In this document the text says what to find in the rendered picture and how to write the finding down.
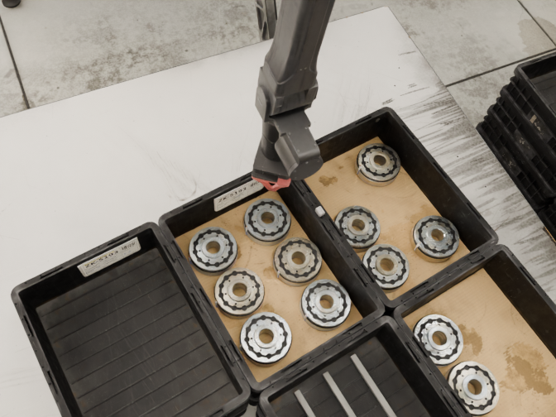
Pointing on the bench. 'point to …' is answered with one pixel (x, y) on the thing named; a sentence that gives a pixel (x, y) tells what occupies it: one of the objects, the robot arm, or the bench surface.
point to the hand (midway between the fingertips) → (275, 173)
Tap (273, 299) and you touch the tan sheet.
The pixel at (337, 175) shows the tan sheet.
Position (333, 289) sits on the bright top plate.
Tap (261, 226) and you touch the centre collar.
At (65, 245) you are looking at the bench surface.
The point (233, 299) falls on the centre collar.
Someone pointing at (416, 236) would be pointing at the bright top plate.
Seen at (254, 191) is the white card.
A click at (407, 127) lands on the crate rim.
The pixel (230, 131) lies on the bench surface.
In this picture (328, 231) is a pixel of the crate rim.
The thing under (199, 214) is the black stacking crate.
